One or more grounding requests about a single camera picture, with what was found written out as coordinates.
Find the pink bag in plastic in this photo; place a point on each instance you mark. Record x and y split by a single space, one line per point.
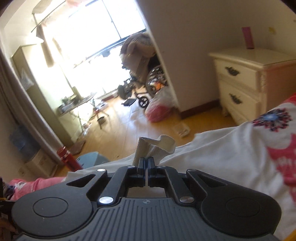
160 106

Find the blue water jug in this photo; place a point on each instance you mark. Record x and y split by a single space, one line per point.
27 146

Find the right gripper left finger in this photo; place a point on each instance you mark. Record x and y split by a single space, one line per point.
122 180

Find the small plastic tray on floor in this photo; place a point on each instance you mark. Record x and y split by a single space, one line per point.
182 130

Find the cream two-drawer nightstand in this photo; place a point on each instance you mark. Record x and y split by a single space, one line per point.
252 81

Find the white sweatshirt orange bear outline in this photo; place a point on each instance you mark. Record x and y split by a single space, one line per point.
279 191

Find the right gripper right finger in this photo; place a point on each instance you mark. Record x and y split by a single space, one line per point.
170 180

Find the pink cup on nightstand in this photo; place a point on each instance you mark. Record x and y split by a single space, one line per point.
248 37

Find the beige curtain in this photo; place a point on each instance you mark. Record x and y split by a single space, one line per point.
24 111

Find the folding table by window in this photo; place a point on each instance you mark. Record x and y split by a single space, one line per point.
75 101

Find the wheelchair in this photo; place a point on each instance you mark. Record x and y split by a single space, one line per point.
139 57

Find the pink floral bed blanket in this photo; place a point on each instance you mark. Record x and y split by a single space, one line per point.
254 154

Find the light blue plastic stool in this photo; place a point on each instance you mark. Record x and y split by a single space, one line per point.
91 159

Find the cardboard box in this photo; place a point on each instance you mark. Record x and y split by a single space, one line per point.
42 165

